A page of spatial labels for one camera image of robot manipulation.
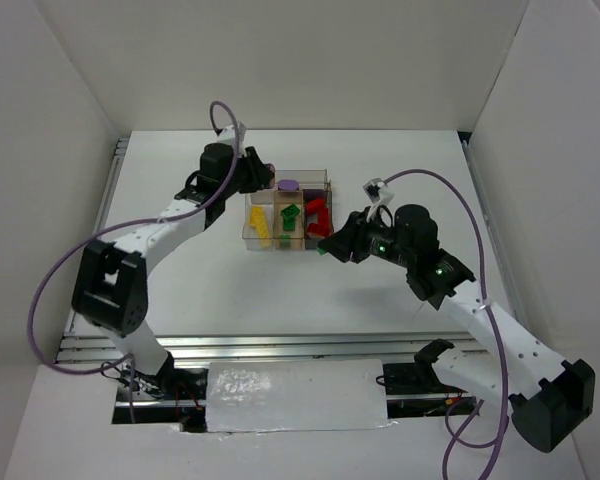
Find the green rounded lego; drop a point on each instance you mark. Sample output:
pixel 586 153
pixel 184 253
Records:
pixel 290 212

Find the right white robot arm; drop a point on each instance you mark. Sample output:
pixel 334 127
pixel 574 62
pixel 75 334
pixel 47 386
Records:
pixel 547 396

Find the long yellow lego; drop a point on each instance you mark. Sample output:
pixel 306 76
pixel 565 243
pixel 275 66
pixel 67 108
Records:
pixel 262 230

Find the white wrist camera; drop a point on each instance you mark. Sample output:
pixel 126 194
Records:
pixel 233 135
pixel 379 195

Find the aluminium front rail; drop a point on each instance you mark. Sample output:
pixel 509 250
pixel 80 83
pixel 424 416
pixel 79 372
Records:
pixel 387 346

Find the small clear container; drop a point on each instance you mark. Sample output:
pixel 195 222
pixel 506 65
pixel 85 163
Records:
pixel 264 199

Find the long clear container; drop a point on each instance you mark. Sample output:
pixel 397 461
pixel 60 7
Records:
pixel 312 178

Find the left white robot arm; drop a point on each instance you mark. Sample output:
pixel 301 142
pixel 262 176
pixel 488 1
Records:
pixel 111 290

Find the yellow lego brick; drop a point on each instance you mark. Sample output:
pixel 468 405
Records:
pixel 256 216

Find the red rounded lego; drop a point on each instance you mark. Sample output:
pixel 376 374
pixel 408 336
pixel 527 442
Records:
pixel 315 206

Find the purple rounded lego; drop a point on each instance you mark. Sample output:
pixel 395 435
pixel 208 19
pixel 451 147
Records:
pixel 288 185

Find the purple rectangular lego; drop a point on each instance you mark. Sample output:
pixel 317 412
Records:
pixel 314 193

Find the green rectangular lego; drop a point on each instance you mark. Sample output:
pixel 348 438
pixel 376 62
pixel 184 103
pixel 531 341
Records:
pixel 289 225

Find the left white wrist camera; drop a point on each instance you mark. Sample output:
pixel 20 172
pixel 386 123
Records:
pixel 233 135

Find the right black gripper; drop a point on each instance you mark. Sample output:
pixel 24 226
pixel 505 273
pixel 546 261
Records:
pixel 353 236

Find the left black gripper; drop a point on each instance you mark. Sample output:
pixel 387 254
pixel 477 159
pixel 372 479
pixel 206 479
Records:
pixel 255 170

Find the tan translucent container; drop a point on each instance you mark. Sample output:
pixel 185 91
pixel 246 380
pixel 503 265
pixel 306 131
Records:
pixel 297 236

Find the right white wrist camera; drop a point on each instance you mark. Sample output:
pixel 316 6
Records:
pixel 379 195

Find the left aluminium rail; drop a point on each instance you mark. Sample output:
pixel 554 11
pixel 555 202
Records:
pixel 111 182

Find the aluminium rail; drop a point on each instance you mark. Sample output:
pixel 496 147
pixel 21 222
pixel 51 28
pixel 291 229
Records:
pixel 387 346
pixel 111 182

